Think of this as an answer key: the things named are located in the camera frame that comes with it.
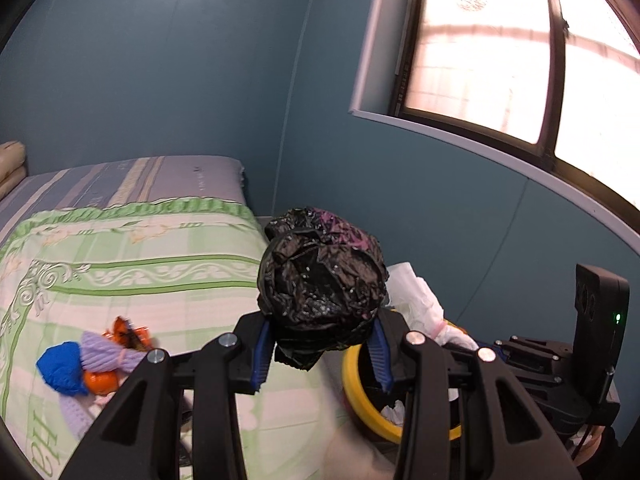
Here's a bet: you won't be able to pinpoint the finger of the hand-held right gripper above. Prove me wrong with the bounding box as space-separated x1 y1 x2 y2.
494 335 576 395

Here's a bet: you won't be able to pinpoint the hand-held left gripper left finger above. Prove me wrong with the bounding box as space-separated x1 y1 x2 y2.
59 312 276 480

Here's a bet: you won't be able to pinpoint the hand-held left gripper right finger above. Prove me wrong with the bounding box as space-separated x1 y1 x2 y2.
367 310 583 480

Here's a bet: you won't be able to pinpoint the yellow round trash bin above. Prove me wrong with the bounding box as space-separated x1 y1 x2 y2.
341 321 481 445

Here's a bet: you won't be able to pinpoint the black plastic bag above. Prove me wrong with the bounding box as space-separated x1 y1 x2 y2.
256 206 391 372

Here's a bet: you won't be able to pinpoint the orange snack wrapper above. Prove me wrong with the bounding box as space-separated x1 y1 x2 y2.
102 316 152 352

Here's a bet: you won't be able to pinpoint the white plastic bag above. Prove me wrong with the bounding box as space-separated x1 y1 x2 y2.
387 262 478 351

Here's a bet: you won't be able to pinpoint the green floral quilt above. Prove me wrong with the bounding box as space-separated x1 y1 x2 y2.
0 199 351 480

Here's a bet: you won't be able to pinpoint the purple knitted cloth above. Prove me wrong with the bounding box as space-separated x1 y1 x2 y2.
59 332 151 441

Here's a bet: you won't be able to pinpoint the small orange crumpled packet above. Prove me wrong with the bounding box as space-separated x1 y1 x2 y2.
82 370 120 396

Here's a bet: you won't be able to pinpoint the blue knitted cloth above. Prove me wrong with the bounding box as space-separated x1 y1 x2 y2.
36 341 90 397

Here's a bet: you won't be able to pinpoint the dark framed window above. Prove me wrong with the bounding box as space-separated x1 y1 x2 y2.
390 0 640 206

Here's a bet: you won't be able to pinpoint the beige folded cushions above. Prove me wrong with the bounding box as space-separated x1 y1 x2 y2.
0 141 28 200

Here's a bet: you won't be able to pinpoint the black cable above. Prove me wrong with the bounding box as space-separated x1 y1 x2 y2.
571 369 613 462

